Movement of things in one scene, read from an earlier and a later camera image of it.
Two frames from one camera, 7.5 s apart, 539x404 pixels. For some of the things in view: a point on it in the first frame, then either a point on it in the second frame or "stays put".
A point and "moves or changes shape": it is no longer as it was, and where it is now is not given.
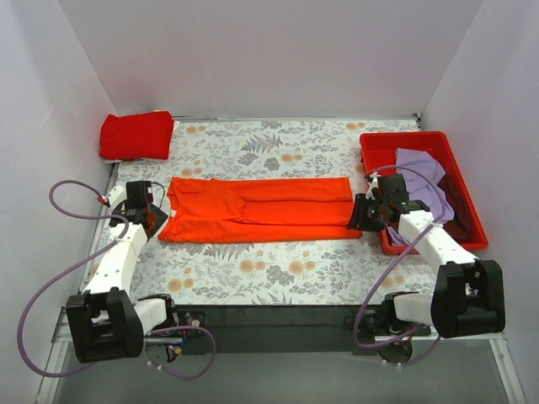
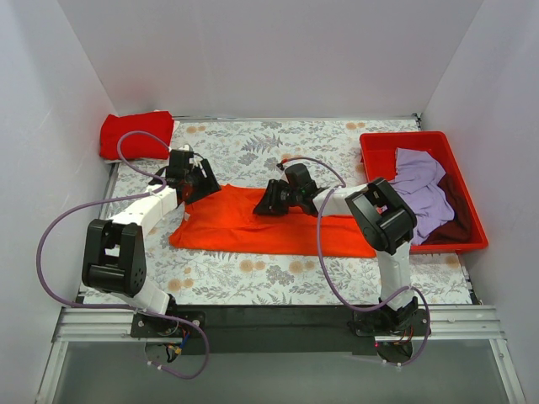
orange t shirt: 258,210 moves or changes shape
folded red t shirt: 136,135 stays put
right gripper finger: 360,218 → 272,203
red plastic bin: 379,156 stays put
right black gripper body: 361,212 → 274,198
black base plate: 284,330 stays put
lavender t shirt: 422,172 stays put
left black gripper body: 156,217 → 200,182
